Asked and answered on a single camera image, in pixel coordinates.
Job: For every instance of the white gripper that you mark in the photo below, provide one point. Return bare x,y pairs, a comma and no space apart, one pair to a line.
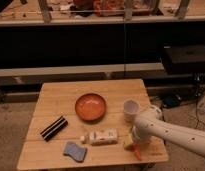
137,136

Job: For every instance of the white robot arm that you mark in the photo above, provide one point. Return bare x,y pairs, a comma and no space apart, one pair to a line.
148,123

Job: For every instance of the white ceramic cup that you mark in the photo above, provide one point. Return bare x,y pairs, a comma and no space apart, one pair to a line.
130,110

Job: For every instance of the white plastic bottle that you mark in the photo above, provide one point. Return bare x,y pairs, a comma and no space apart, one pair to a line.
100,137

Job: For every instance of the wooden table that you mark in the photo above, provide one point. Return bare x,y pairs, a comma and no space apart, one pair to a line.
58,99

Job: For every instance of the blue sponge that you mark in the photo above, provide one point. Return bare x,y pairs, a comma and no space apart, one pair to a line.
74,151

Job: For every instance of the orange plate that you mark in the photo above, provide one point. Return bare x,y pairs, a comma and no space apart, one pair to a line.
90,107

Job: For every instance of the black striped block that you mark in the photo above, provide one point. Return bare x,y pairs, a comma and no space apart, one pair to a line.
50,131

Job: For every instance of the black box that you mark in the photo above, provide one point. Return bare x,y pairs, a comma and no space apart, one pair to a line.
184,59

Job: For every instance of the long shelf bench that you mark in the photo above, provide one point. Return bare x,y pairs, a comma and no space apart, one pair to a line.
20,76

